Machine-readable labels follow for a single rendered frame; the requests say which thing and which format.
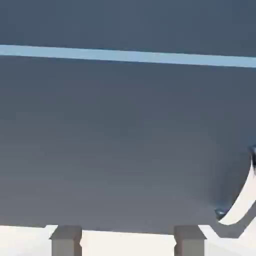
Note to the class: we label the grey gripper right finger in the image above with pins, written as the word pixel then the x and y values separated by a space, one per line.
pixel 189 242

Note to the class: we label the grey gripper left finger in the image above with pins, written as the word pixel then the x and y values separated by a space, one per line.
pixel 66 242

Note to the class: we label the blue-grey cabinet door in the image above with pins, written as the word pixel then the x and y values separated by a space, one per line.
pixel 120 144
pixel 124 22

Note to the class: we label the blue painted cabinet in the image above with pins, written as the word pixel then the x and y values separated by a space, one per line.
pixel 128 56

